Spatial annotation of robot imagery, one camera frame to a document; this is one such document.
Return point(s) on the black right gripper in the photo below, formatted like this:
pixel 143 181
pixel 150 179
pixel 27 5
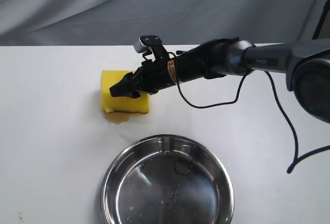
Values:
pixel 153 76

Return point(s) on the yellow sponge block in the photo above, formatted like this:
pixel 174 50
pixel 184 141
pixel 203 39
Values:
pixel 120 104

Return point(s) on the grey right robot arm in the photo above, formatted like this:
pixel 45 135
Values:
pixel 305 65

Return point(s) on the brown liquid spill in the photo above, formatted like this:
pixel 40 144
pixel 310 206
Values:
pixel 120 117

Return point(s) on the round stainless steel pan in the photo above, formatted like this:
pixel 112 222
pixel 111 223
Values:
pixel 166 178

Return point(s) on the grey backdrop cloth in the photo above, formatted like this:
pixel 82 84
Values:
pixel 122 22

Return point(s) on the black stand pole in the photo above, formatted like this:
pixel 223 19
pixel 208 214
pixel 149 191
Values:
pixel 321 20

